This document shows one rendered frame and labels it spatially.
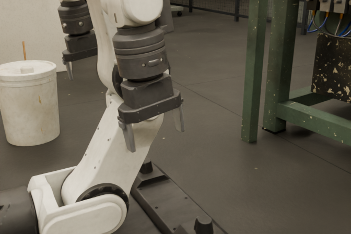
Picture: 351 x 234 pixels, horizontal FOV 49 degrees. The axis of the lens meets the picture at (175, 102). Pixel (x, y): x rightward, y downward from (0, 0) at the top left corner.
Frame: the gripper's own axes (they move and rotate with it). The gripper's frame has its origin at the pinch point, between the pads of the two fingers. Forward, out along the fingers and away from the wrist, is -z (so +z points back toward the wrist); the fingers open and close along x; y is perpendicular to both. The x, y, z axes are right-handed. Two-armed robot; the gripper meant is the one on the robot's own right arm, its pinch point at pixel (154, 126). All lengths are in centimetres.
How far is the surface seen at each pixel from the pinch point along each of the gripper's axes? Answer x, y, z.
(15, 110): -10, 129, -30
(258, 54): 92, 70, -21
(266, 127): 102, 79, -66
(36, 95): 0, 125, -25
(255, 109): 89, 72, -49
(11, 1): 23, 258, 10
